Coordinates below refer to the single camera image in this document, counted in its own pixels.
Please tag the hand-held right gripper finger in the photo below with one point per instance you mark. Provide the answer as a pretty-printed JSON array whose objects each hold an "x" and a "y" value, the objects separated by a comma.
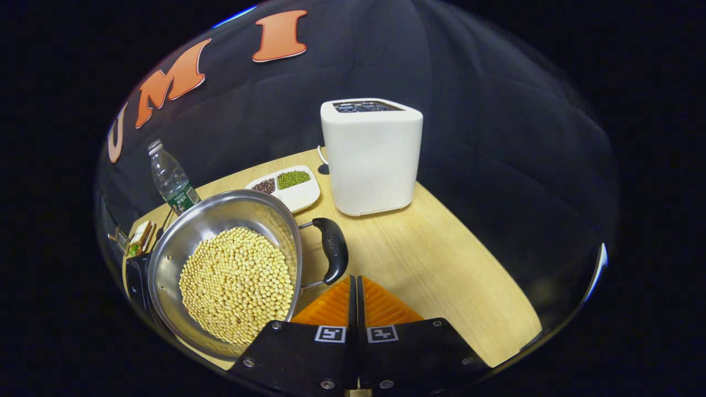
[
  {"x": 352, "y": 314},
  {"x": 360, "y": 314}
]

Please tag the black induction cooktop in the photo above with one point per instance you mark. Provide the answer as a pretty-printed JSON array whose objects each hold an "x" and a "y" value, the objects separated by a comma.
[{"x": 138, "y": 281}]

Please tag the pile of yellow soybeans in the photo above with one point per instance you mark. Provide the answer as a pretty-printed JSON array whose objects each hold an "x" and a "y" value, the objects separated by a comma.
[{"x": 237, "y": 286}]

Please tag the white divided dish with beans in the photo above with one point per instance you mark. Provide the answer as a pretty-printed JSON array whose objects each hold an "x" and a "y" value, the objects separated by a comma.
[{"x": 300, "y": 196}]

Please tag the white toaster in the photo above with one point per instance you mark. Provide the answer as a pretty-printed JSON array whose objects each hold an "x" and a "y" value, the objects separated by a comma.
[{"x": 372, "y": 160}]

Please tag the black backdrop cloth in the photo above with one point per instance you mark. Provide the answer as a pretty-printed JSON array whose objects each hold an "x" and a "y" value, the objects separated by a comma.
[{"x": 469, "y": 138}]

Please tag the clear plastic water bottle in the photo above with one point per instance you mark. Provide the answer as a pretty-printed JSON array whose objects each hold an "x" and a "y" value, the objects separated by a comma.
[{"x": 172, "y": 182}]

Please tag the sandwich on green plate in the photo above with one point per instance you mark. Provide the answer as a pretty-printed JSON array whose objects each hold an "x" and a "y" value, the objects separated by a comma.
[{"x": 140, "y": 237}]

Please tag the metal utensil holder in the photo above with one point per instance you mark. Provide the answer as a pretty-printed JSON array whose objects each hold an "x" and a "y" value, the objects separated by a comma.
[{"x": 120, "y": 240}]

